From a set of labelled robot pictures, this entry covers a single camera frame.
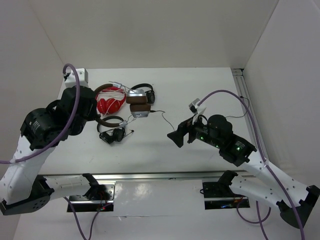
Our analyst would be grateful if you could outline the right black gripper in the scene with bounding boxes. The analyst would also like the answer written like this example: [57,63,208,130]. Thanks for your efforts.
[166,110,222,148]

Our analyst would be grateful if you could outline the brown silver headphones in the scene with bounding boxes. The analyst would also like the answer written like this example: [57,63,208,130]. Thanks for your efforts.
[94,82,152,119]

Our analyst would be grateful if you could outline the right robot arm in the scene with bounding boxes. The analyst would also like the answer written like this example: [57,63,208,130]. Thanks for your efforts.
[167,114,320,229]

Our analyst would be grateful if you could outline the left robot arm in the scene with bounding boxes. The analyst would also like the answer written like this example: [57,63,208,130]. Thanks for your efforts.
[0,86,104,216]

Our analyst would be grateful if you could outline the black headphones near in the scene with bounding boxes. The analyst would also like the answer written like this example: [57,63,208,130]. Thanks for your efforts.
[96,115,134,145]

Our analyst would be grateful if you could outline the black headphones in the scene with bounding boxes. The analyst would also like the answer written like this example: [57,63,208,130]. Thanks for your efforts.
[96,115,134,145]
[131,83,156,105]

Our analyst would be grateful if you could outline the black headphones far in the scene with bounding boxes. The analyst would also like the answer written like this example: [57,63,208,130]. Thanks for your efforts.
[131,83,156,105]

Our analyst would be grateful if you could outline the red headphones white cable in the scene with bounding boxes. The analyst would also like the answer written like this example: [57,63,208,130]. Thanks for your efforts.
[96,86,127,117]

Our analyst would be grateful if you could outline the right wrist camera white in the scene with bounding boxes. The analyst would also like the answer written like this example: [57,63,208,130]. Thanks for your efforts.
[188,98,207,125]

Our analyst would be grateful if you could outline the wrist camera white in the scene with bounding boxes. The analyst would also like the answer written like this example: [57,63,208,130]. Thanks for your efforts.
[188,98,207,125]
[63,68,89,88]

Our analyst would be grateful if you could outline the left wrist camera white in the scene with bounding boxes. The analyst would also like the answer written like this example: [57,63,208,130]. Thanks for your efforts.
[63,68,89,88]

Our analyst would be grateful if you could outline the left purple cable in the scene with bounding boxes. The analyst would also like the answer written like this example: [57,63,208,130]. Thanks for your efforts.
[0,63,82,166]

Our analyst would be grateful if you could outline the purple cable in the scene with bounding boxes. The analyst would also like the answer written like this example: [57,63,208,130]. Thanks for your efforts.
[198,89,307,240]
[0,63,82,166]

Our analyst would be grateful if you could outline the aluminium rail front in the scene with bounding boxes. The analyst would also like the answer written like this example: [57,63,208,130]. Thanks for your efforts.
[42,169,251,182]

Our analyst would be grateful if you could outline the aluminium rail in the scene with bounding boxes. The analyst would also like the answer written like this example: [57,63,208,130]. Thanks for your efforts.
[42,169,251,182]
[231,68,257,143]

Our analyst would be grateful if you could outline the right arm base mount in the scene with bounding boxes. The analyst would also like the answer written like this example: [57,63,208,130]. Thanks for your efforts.
[199,181,250,210]

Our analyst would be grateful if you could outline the aluminium rail right side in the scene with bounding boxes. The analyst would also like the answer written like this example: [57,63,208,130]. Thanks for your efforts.
[231,68,257,143]

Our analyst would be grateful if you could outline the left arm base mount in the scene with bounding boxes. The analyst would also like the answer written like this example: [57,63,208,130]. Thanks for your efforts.
[68,181,116,213]

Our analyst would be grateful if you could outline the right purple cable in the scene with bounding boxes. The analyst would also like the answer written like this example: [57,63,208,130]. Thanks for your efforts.
[198,89,307,240]

